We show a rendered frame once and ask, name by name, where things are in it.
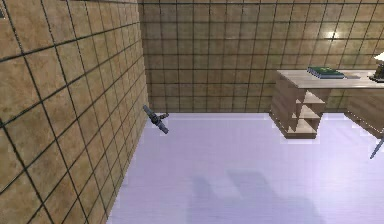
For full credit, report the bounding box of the green book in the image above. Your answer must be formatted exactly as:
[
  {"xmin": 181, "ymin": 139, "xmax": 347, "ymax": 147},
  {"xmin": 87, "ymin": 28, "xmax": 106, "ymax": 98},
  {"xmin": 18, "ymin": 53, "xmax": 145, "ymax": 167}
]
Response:
[{"xmin": 306, "ymin": 66, "xmax": 346, "ymax": 80}]

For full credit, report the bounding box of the light wooden desk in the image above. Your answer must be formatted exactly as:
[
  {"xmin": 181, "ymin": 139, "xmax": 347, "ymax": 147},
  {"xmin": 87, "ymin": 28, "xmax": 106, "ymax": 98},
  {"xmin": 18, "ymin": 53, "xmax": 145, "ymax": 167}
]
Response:
[{"xmin": 269, "ymin": 69, "xmax": 384, "ymax": 140}]

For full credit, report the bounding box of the grey chair leg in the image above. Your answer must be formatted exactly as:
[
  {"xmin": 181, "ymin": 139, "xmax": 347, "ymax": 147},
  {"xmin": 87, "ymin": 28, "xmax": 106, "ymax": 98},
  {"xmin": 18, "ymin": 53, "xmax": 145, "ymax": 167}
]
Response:
[{"xmin": 369, "ymin": 136, "xmax": 384, "ymax": 160}]

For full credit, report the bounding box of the table lamp with white shade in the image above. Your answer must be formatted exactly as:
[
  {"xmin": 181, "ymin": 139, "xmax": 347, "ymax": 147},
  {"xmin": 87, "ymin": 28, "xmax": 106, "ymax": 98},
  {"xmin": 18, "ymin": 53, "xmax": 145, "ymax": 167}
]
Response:
[{"xmin": 368, "ymin": 51, "xmax": 384, "ymax": 83}]

